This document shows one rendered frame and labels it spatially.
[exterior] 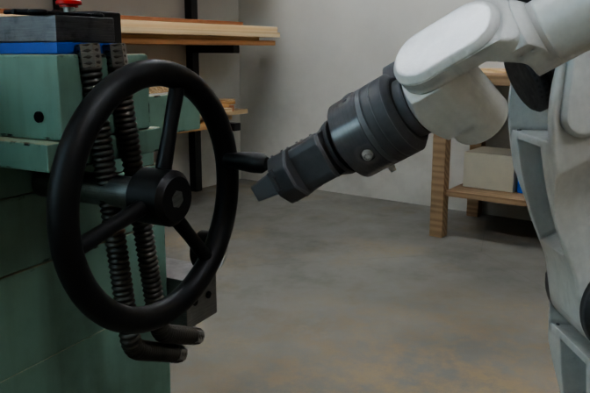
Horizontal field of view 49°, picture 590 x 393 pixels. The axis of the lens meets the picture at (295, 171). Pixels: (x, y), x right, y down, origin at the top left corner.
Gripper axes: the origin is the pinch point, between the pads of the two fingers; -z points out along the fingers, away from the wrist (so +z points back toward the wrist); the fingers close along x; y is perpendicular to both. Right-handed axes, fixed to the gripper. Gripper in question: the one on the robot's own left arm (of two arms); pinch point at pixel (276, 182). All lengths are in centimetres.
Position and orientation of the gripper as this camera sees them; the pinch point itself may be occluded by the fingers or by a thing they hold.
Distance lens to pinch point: 75.9
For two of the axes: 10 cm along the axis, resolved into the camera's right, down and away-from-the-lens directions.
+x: 4.1, -2.7, 8.7
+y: -5.0, -8.7, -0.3
